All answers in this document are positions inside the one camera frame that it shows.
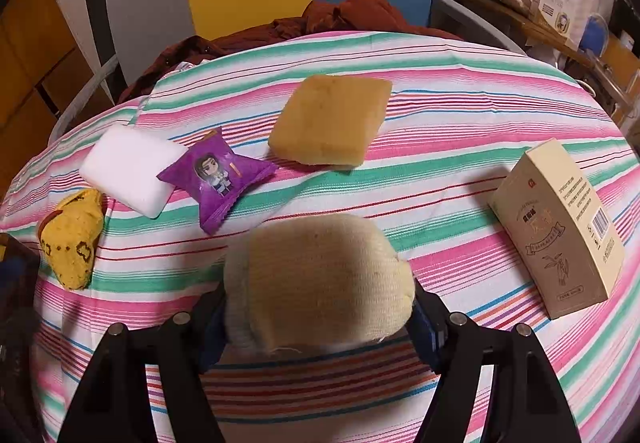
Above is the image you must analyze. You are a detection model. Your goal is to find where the yellow sponge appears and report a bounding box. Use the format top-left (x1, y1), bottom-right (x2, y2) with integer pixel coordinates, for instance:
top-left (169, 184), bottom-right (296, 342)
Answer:
top-left (268, 75), bottom-right (393, 168)

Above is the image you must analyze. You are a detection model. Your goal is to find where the purple snack packet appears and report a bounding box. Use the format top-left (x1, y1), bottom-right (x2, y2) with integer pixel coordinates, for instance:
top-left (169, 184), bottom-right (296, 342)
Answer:
top-left (157, 127), bottom-right (277, 235)

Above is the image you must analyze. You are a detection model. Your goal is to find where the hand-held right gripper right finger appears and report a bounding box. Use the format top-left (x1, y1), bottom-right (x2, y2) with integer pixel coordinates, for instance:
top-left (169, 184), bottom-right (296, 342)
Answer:
top-left (410, 285), bottom-right (583, 443)

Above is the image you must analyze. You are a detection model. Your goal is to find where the white printed box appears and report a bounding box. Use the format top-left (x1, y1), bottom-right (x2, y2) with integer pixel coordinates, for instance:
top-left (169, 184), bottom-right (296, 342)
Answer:
top-left (530, 0), bottom-right (579, 42)

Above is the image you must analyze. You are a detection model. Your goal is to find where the yellow knitted toy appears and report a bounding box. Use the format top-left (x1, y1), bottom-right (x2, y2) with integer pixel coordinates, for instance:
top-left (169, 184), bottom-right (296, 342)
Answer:
top-left (40, 189), bottom-right (106, 292)

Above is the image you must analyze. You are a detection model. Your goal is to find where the beige paper box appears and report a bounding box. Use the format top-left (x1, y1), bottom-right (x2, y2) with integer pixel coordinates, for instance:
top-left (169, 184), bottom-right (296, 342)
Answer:
top-left (489, 138), bottom-right (626, 320)

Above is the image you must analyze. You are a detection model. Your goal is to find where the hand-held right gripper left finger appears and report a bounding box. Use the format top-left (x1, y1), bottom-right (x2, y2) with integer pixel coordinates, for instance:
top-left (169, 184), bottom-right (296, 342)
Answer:
top-left (57, 290), bottom-right (229, 443)

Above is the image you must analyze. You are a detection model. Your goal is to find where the white sponge block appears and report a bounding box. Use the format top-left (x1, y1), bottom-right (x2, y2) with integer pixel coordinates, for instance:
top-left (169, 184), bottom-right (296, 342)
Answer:
top-left (80, 124), bottom-right (191, 218)

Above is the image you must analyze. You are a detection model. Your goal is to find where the yellow cabinet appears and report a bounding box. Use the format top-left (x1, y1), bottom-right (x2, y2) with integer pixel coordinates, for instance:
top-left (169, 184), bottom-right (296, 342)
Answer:
top-left (0, 0), bottom-right (112, 184)

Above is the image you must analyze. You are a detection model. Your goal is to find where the dark red garment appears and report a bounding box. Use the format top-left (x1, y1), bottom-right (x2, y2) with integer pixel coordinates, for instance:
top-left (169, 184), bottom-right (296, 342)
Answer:
top-left (120, 0), bottom-right (463, 104)

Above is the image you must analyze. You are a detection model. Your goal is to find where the blue container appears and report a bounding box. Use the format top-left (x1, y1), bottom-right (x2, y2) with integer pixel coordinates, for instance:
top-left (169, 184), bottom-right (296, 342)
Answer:
top-left (582, 15), bottom-right (611, 60)

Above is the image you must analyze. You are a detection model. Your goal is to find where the striped cloth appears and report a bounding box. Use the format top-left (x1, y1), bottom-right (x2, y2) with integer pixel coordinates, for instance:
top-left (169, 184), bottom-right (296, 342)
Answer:
top-left (0, 30), bottom-right (640, 443)

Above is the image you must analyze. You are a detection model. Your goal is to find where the beige knitted sock bundle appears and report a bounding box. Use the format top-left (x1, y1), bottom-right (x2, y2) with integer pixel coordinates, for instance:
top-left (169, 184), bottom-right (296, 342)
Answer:
top-left (222, 213), bottom-right (417, 357)

